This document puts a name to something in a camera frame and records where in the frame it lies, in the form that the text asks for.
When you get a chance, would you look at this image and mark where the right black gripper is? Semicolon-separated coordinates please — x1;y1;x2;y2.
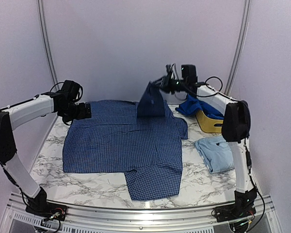
153;74;189;94

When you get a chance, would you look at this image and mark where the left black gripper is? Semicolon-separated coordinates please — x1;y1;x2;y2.
60;101;92;123

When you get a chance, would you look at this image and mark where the blue patterned button shirt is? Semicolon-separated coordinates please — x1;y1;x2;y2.
63;83;188;200

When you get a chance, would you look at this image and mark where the light blue t-shirt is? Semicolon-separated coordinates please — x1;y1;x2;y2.
195;135;235;174

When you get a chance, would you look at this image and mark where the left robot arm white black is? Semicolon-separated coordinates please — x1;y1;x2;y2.
0;91;91;216

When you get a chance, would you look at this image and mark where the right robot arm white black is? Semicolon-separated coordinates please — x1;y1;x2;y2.
154;76;258;217

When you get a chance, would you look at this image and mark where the yellow plastic laundry basket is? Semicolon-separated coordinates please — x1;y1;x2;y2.
195;110;223;133

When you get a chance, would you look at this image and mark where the royal blue garment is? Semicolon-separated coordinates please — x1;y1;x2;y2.
176;95;224;120

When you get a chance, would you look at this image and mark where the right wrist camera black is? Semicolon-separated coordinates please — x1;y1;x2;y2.
181;64;197;82

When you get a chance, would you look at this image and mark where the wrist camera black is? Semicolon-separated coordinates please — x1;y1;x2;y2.
181;64;197;82
61;80;83;102

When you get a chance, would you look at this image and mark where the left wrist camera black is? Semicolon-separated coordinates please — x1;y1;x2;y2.
61;80;83;102

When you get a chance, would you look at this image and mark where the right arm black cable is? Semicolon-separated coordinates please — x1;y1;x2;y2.
174;76;224;100

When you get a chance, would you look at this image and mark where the right corner aluminium post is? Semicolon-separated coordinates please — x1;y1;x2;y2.
225;0;252;95

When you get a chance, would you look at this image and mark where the corner aluminium post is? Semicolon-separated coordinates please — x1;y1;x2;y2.
225;0;252;95
37;0;59;91

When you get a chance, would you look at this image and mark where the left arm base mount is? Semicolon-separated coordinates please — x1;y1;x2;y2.
25;191;67;221

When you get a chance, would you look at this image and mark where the left corner aluminium post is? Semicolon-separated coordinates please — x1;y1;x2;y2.
37;0;59;91

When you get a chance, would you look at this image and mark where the aluminium front frame rail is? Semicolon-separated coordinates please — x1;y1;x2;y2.
0;193;282;233

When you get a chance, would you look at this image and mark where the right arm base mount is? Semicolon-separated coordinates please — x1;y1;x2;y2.
211;199;256;222

